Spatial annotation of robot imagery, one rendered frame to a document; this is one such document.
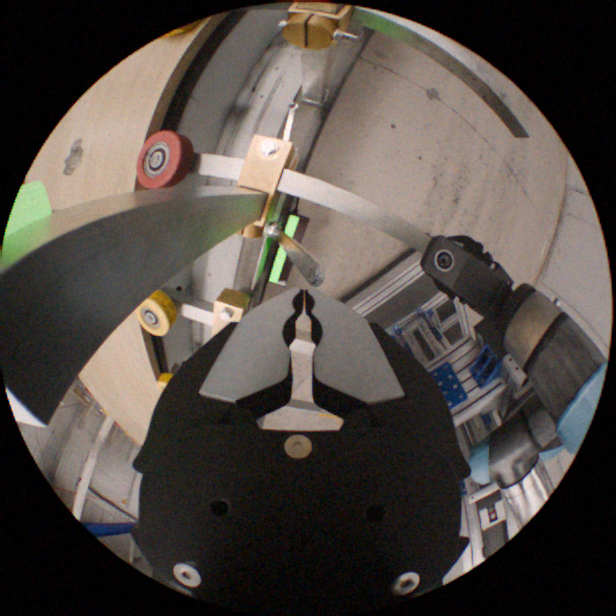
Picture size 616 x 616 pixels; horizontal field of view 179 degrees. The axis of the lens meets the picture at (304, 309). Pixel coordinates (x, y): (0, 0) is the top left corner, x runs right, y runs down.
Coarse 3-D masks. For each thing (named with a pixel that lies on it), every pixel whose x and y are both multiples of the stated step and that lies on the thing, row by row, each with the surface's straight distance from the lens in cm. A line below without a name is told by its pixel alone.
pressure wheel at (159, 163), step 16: (144, 144) 32; (160, 144) 30; (176, 144) 28; (144, 160) 31; (160, 160) 29; (176, 160) 27; (192, 160) 29; (144, 176) 30; (160, 176) 28; (176, 176) 28
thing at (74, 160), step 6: (72, 144) 51; (78, 144) 50; (72, 150) 51; (78, 150) 50; (72, 156) 48; (78, 156) 48; (66, 162) 52; (72, 162) 50; (78, 162) 49; (66, 168) 53; (72, 168) 50; (66, 174) 53
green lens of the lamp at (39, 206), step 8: (32, 184) 11; (40, 184) 11; (24, 192) 10; (32, 192) 10; (40, 192) 10; (16, 200) 10; (24, 200) 10; (32, 200) 10; (40, 200) 10; (48, 200) 10; (16, 208) 9; (24, 208) 9; (32, 208) 9; (40, 208) 9; (48, 208) 9; (16, 216) 9; (24, 216) 9; (32, 216) 9; (40, 216) 9; (8, 224) 9; (16, 224) 9; (24, 224) 9; (8, 232) 9
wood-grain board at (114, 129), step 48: (144, 48) 48; (192, 48) 39; (96, 96) 52; (144, 96) 37; (48, 144) 74; (96, 144) 44; (48, 192) 67; (96, 192) 41; (144, 336) 45; (96, 384) 115; (144, 384) 65; (144, 432) 146
